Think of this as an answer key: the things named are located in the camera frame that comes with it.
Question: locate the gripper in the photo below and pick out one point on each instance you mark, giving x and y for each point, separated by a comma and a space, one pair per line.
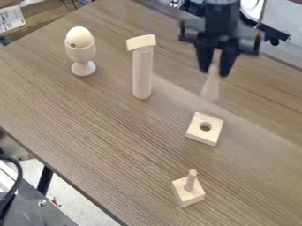
222, 20

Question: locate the wooden cylinder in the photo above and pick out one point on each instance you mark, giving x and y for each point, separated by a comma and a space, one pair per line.
142, 73

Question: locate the square wooden block with hole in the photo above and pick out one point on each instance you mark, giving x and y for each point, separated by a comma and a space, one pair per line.
196, 132

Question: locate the wooden arch block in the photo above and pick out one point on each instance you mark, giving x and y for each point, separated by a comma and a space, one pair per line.
140, 42

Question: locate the wooden peg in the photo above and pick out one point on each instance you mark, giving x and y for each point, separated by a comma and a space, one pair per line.
191, 179

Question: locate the wooden cube block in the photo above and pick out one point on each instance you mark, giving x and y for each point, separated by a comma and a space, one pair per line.
188, 195

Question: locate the cardboard box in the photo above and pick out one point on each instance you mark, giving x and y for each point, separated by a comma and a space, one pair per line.
43, 13

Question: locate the black table leg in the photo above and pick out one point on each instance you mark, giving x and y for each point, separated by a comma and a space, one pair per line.
45, 180

